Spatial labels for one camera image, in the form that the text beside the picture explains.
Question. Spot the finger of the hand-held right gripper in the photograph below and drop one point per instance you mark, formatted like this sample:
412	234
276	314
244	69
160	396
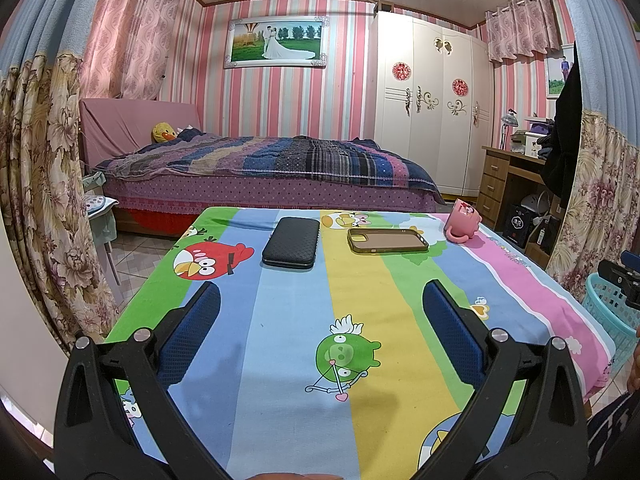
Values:
612	272
631	261

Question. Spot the short pink curtain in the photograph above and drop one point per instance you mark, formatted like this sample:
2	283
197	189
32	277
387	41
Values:
520	30

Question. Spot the yellow duck plush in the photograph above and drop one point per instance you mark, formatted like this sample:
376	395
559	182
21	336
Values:
164	132

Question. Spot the dark printed pants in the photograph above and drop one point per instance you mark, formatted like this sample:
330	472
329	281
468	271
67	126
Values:
617	435

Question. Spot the pink covered headboard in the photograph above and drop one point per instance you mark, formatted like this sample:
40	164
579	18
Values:
130	125

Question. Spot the blue floral curtain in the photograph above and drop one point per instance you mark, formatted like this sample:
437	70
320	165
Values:
45	185
600	185

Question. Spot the desk lamp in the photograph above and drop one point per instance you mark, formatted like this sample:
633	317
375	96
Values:
509	122

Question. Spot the striped purple blanket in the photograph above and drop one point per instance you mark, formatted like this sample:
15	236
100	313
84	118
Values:
300	157

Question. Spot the framed wall picture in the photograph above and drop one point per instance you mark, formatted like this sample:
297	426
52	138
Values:
275	42

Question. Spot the wooden desk with drawers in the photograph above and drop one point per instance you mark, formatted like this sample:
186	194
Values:
497	185

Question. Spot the red round wardrobe decal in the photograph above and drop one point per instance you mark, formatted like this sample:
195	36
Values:
401	70
460	86

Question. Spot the white box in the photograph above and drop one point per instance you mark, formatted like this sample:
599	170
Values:
525	144

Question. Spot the purple bed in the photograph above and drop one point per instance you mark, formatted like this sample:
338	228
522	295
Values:
250	192

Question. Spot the cartoon printed tablecloth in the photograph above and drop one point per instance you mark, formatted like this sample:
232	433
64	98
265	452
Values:
300	310

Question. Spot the brown phone case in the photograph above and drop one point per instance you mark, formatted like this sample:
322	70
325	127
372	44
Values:
387	241

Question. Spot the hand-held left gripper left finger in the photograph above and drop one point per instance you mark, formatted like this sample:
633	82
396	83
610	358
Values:
192	325

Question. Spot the pink mug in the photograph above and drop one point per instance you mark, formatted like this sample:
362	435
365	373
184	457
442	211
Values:
465	217

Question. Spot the light blue plastic basket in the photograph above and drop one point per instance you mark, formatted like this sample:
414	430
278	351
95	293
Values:
610	320

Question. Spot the small wall photo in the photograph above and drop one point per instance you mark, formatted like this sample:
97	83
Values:
557	72

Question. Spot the pink window curtain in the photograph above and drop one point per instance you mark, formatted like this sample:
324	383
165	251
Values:
130	30

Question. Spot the black textured wallet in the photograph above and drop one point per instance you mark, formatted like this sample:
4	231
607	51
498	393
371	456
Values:
291	242

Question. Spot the black box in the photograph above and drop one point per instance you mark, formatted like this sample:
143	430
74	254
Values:
517	225

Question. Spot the dark hanging jacket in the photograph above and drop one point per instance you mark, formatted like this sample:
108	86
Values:
562	135

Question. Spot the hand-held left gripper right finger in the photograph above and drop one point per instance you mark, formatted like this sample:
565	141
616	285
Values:
450	325

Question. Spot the white wardrobe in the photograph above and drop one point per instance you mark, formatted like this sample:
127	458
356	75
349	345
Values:
425	150

